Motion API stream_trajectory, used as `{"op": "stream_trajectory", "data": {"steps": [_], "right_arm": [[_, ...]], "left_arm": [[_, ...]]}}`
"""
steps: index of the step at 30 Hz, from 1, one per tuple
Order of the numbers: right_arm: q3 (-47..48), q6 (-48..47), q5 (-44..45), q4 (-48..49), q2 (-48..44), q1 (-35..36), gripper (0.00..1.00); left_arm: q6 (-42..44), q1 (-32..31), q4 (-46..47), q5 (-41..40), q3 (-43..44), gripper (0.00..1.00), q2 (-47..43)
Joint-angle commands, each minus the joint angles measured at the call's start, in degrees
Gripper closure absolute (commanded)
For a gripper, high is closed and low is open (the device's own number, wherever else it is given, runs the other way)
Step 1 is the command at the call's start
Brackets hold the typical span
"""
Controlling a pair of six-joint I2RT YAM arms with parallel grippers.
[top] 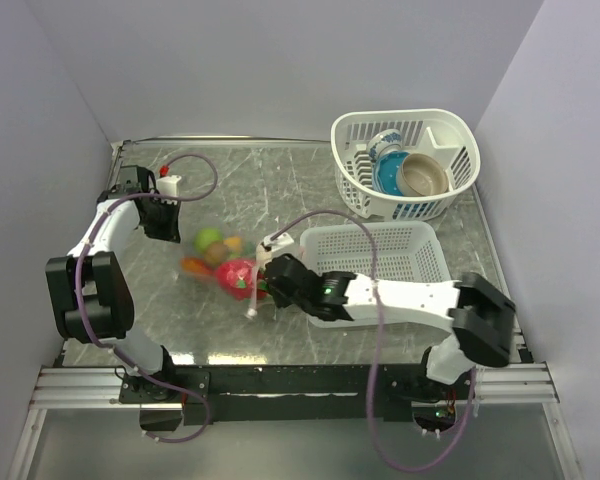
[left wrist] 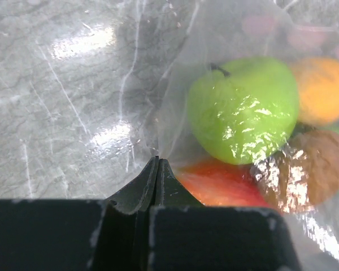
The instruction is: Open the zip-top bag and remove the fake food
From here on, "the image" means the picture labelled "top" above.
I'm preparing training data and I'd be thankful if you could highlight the fake green apple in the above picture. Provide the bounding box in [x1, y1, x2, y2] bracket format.
[193, 227, 224, 254]

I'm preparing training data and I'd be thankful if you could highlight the fake carrot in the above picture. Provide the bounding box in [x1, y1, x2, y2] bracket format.
[180, 257, 213, 277]

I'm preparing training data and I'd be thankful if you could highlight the fake brown kiwi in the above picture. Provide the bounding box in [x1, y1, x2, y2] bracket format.
[203, 242, 231, 269]

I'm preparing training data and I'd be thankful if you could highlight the fake orange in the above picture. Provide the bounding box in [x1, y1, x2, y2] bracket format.
[223, 236, 244, 255]

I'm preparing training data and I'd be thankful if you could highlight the clear zip top bag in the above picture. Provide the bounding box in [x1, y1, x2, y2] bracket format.
[179, 226, 269, 318]

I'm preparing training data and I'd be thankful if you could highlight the fake red dragon fruit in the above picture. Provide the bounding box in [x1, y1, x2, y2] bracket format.
[214, 258, 268, 301]

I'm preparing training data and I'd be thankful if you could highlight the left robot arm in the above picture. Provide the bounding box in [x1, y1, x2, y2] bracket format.
[45, 165, 181, 402]

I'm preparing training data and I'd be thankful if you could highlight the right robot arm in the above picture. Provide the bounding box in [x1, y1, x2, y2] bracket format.
[264, 254, 516, 399]

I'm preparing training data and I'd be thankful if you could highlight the rectangular white perforated basket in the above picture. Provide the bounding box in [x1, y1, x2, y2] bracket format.
[300, 221, 459, 333]

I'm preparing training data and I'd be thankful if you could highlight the teal plate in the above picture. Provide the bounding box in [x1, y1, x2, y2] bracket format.
[372, 151, 409, 197]

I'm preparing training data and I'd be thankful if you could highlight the beige bowl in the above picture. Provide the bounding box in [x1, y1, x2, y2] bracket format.
[397, 153, 449, 197]

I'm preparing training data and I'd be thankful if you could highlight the blue white patterned bowl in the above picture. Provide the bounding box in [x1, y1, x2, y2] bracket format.
[366, 129, 403, 161]

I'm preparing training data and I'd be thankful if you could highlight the round white dish basket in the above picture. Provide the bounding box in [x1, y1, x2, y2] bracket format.
[331, 109, 481, 221]

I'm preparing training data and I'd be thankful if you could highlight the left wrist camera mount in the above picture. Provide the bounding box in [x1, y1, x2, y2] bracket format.
[156, 165, 183, 203]

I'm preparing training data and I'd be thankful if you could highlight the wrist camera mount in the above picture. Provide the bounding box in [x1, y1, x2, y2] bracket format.
[156, 165, 183, 203]
[256, 233, 298, 268]

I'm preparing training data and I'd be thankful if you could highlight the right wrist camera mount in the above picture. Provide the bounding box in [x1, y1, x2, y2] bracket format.
[256, 233, 298, 268]

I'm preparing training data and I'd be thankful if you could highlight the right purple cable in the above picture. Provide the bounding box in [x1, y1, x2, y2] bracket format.
[274, 209, 479, 474]

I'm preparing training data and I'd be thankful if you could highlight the purple cable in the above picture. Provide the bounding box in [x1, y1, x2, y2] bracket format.
[274, 209, 479, 474]
[74, 153, 219, 445]

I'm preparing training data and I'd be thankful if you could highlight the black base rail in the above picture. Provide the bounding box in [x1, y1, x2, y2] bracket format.
[119, 364, 469, 426]

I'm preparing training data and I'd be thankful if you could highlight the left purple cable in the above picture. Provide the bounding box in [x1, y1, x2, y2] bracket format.
[74, 153, 219, 445]

